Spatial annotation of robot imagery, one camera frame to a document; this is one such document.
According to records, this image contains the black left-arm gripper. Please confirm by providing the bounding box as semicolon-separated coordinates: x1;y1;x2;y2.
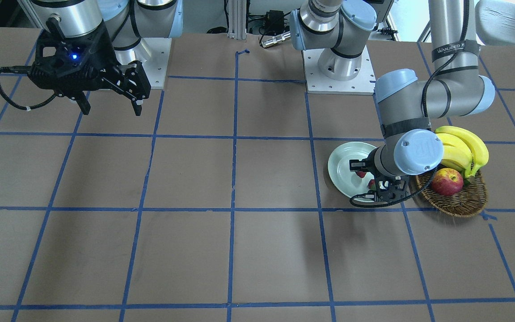
349;149;385;179

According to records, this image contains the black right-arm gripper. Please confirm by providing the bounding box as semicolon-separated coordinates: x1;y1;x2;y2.
75;60;151;116

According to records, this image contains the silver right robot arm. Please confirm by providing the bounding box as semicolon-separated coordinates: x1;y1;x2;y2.
27;0;183;116

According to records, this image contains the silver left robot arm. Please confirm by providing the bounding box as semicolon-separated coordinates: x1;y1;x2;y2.
289;0;495;178

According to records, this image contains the pale green plate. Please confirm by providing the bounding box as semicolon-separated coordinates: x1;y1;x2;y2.
328;141;376;198

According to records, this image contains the red yellow apple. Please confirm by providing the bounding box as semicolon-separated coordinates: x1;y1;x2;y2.
431;168;464;196

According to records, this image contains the yellow banana bunch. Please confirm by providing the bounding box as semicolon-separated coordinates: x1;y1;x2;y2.
435;126;489;179

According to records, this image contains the black power brick back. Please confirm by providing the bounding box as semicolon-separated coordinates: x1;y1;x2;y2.
264;10;284;29

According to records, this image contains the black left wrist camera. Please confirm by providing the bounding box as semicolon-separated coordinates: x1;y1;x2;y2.
373;175;413;205

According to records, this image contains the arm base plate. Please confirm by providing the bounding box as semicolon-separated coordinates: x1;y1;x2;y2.
135;38;172;89
302;47;376;95

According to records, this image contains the aluminium frame post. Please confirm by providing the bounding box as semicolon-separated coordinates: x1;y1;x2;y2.
226;0;249;41

